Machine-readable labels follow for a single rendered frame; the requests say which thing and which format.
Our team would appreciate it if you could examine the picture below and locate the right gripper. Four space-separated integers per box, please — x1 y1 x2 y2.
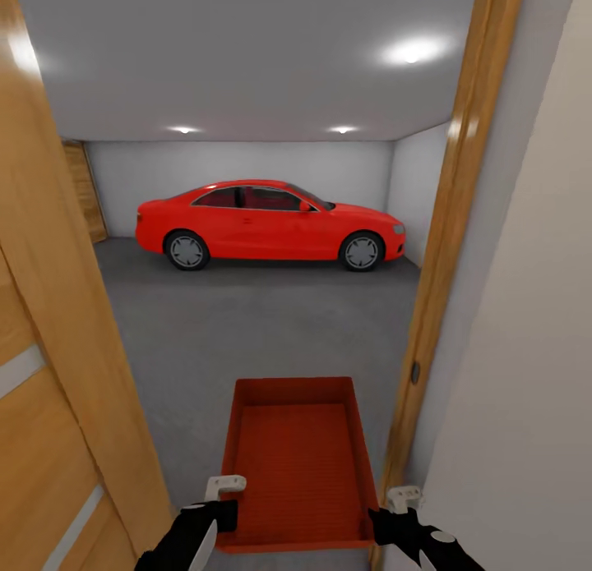
371 506 419 554

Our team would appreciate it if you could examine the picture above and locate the storage box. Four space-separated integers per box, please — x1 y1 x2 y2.
215 376 381 554

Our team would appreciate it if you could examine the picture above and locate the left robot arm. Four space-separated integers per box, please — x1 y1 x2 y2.
134 475 247 571

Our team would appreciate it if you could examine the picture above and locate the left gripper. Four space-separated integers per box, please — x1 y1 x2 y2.
208 500 238 534

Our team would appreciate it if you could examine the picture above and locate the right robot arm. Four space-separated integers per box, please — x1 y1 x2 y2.
371 486 485 571

